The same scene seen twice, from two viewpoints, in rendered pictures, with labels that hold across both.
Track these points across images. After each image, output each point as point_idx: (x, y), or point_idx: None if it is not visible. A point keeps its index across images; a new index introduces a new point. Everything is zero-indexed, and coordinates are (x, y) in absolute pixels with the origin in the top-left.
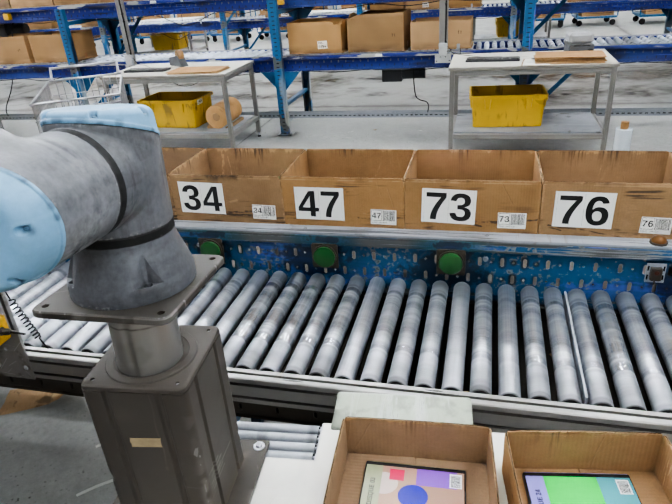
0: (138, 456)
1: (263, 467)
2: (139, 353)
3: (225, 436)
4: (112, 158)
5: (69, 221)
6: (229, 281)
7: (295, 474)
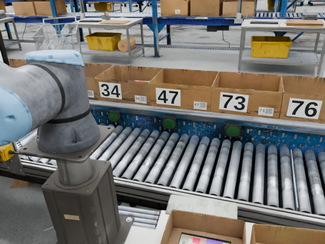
0: (67, 223)
1: (130, 230)
2: (69, 174)
3: (111, 215)
4: (58, 79)
5: (34, 113)
6: (121, 132)
7: (145, 236)
